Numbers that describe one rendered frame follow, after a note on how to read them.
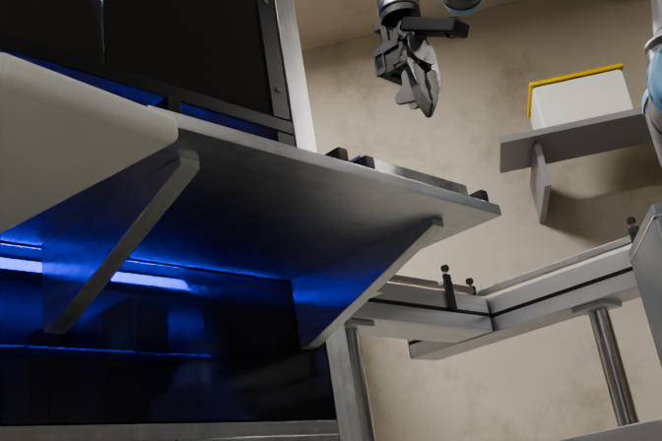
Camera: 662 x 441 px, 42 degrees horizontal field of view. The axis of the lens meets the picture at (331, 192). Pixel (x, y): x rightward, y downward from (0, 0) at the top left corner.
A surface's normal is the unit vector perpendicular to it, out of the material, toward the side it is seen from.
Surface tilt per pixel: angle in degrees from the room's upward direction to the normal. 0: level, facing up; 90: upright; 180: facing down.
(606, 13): 90
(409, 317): 90
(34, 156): 180
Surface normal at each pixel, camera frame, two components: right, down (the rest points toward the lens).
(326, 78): -0.18, -0.34
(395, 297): 0.70, -0.36
